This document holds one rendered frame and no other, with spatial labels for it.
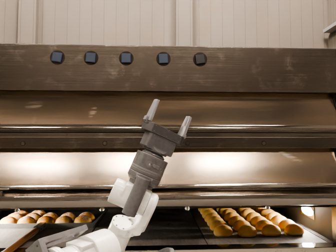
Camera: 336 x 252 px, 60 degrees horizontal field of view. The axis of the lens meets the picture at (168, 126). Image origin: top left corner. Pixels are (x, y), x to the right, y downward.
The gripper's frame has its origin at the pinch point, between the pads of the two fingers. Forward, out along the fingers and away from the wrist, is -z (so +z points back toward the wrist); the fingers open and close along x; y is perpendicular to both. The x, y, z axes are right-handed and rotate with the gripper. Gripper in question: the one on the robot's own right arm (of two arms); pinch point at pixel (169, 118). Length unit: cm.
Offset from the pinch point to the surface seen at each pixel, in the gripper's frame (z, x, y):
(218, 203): 18, -46, 23
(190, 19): -243, -148, 403
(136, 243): 52, -36, 55
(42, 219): 68, -1, 103
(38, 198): 44, 14, 52
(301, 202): 4, -74, 10
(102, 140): 13, -1, 59
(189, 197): 20.5, -35.4, 28.5
